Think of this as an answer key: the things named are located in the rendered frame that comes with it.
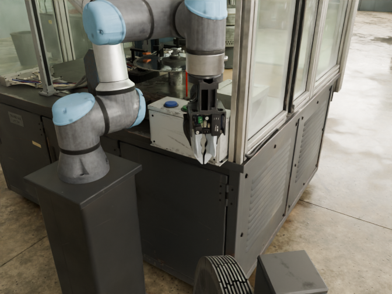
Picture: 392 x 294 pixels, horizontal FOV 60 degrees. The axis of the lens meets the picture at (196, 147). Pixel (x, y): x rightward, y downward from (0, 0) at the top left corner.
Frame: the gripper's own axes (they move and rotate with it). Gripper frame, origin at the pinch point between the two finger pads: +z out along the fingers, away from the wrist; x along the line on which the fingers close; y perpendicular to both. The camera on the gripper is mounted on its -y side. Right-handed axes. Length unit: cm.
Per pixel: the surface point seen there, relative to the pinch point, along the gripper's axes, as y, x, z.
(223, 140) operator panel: -24.3, 9.7, 8.2
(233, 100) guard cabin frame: -25.5, 12.4, -4.3
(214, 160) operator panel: -23.6, 7.0, 14.6
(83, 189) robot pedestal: -14.3, -31.8, 16.2
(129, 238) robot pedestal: -22, -22, 42
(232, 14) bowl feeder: -135, 35, -16
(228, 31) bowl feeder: -136, 33, -7
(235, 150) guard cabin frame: -25.4, 13.8, 12.3
